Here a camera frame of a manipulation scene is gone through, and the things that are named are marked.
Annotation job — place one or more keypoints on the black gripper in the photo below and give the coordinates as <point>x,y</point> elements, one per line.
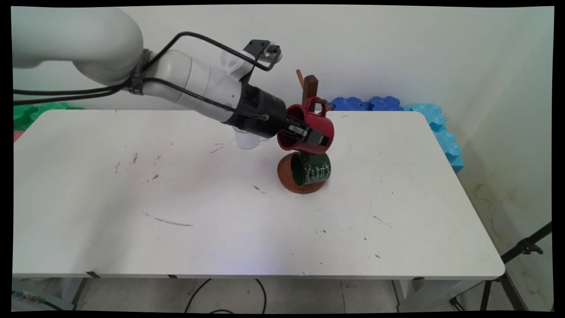
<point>260,112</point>

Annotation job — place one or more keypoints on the red enamel mug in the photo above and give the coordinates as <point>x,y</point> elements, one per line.
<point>324,126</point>

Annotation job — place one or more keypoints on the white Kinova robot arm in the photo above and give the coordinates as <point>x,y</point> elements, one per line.
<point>88,39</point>

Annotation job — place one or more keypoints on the green mug with white lettering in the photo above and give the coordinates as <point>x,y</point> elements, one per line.
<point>315,170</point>

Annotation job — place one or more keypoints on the dark blue foam mat tile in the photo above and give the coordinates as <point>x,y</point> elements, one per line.
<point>386,104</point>
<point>348,104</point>

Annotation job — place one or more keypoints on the brown wooden mug tree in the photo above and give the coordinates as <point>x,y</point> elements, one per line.
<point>310,86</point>

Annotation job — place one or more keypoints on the white enamel mug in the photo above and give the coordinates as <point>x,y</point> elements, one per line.
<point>246,141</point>

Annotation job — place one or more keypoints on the light blue foam mat tile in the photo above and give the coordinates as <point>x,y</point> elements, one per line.
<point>448,140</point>
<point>427,114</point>
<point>456,162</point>

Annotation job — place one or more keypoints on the black tripod stand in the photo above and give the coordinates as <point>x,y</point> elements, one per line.
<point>523,247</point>

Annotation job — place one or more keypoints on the grey table leg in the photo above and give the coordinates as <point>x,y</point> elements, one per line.
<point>80,291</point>

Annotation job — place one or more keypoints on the green foam mat tile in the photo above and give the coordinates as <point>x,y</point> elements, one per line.
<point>26,115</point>

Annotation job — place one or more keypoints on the red foam mat tile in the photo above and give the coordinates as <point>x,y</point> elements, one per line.
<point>16,134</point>

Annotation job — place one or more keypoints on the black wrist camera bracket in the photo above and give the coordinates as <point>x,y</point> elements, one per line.
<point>260,47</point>

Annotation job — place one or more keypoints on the white printed camera mount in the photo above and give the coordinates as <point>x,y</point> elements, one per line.
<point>231,64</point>

